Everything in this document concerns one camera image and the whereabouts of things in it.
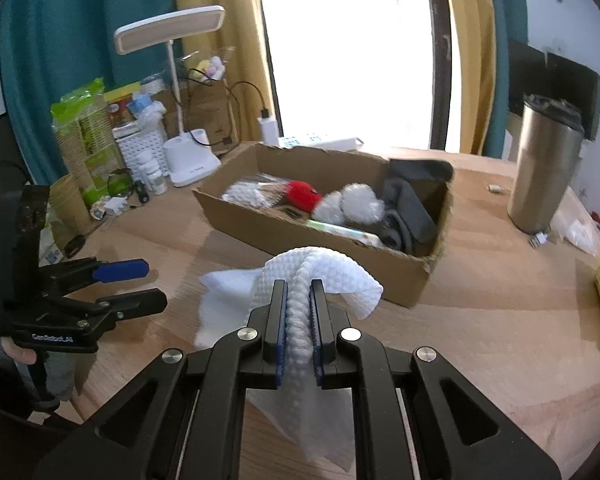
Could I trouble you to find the white textured cloth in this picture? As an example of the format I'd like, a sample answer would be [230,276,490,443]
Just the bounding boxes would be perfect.
[194,245,385,472]

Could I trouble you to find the white plastic bag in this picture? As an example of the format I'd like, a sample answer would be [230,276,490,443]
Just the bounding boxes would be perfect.
[549,187,600,256]

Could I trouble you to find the pastel candy bag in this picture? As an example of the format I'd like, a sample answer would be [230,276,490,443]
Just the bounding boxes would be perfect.
[187,57,226,84]

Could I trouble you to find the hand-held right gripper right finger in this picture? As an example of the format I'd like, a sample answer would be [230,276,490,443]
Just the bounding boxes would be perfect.
[310,279,564,480]

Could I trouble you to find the brown cardboard box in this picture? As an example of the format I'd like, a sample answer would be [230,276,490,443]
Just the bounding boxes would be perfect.
[192,142,455,309]

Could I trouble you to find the red plush ball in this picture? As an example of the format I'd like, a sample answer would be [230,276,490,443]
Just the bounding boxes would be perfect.
[283,180,324,214]

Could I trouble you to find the teal curtain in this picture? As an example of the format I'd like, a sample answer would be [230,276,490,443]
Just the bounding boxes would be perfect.
[0,0,186,187]
[482,0,524,161]

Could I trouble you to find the grey sock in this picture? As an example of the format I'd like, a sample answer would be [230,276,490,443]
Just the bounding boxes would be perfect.
[377,158,455,256]

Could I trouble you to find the blue and white pack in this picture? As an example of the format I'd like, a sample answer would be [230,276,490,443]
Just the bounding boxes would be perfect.
[127,92,166,126]

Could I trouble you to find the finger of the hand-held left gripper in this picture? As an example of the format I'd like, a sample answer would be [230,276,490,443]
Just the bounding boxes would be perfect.
[49,258,150,292]
[95,288,169,321]

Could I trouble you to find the person's left forearm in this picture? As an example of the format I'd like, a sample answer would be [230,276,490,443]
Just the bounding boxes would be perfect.
[17,350,77,411]

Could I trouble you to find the black door frame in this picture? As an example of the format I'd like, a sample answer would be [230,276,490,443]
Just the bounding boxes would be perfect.
[422,0,454,151]

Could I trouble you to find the white desk lamp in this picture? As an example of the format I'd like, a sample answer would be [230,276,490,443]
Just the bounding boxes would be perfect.
[113,5,226,189]

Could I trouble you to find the green tissue packet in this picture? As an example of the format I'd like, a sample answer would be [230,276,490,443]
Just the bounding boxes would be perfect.
[307,218,384,247]

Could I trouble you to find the white box with blue print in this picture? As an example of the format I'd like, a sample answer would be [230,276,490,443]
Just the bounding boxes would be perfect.
[278,133,364,151]

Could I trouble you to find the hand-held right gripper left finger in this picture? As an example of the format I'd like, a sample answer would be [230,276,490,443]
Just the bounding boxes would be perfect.
[32,280,288,480]

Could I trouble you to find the white paper packets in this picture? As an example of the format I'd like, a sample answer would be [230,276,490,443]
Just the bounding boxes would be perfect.
[39,244,66,266]

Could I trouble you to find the black charger cable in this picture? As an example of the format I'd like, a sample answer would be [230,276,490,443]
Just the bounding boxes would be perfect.
[189,81,274,152]

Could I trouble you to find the white perforated basket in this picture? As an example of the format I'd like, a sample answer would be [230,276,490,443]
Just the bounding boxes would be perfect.
[114,127,169,176]

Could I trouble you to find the brown paper bag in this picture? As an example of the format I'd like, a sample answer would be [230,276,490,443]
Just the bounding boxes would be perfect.
[162,79,241,156]

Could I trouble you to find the person's left hand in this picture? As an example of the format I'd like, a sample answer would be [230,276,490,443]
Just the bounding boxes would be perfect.
[2,339,39,366]

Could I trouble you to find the black monitor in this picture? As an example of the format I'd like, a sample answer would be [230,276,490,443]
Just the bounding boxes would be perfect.
[507,39,600,141]

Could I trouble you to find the green bag of paper cups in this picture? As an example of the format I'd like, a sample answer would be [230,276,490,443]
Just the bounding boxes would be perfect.
[49,77,124,209]

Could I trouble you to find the cotton swab bag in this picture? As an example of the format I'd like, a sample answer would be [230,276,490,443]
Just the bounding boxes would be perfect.
[221,174,294,209]

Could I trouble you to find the stack of brown paper cups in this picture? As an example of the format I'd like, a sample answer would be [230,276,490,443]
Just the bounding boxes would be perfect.
[49,173,94,234]

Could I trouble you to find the steel tumbler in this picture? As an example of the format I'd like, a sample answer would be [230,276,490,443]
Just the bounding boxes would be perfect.
[506,92,585,235]

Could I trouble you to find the white charger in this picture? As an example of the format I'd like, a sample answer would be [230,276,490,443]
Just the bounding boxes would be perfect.
[257,114,279,144]

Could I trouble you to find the white cotton ball bag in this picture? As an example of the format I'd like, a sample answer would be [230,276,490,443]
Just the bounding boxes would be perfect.
[309,182,386,226]

